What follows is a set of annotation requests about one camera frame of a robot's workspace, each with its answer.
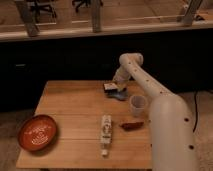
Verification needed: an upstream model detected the wooden table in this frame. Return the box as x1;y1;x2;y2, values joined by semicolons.
16;81;152;169

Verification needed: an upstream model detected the orange patterned bowl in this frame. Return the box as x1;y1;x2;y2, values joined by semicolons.
18;115;57;152

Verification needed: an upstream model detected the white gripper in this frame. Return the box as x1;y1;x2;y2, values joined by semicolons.
112;66;131;90

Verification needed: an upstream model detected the white plastic cup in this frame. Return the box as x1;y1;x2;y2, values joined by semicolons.
129;95;148;117

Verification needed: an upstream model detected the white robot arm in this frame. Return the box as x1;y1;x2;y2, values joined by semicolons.
113;53;199;171

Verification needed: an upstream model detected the red chili pepper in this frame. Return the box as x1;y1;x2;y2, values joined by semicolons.
120;122;144;131

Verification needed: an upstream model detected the white tube bottle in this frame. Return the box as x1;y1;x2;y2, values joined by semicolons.
100;115;112;157

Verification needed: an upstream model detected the black office chair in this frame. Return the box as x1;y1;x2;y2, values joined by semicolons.
27;0;57;18
71;0;103;13

